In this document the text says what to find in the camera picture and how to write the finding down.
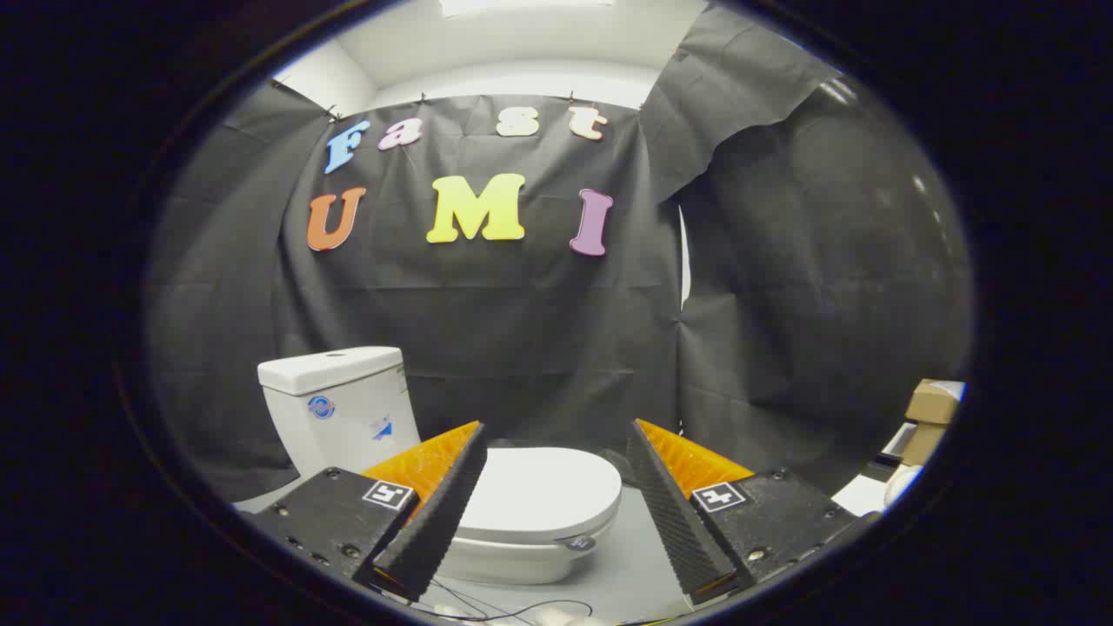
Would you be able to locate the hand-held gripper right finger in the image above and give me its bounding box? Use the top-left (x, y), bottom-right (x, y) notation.
top-left (626, 419), bottom-right (881, 609)

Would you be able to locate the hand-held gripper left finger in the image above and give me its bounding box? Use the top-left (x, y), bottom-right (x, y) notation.
top-left (248, 421), bottom-right (488, 603)

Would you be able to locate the white toilet lid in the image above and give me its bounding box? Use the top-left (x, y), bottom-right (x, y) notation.
top-left (452, 447), bottom-right (623, 545)

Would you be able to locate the white toilet bowl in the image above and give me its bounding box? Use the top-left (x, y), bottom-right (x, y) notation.
top-left (435, 511), bottom-right (623, 585)

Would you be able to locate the white rounded object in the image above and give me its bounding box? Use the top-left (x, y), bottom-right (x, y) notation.
top-left (530, 606), bottom-right (603, 626)

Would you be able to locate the white paper sheet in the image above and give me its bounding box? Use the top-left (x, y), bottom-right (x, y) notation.
top-left (830, 474), bottom-right (888, 519)

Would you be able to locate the black backdrop cloth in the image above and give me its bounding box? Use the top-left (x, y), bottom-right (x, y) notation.
top-left (143, 4), bottom-right (973, 505)

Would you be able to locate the brown cardboard box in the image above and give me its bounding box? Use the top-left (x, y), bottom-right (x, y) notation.
top-left (904, 379), bottom-right (963, 425)
top-left (900, 423), bottom-right (945, 467)

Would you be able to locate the ceiling light panel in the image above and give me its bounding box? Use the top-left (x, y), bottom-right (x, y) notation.
top-left (439, 0), bottom-right (615, 18)

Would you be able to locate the thin black cable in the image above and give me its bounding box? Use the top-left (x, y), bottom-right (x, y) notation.
top-left (409, 578), bottom-right (596, 623)

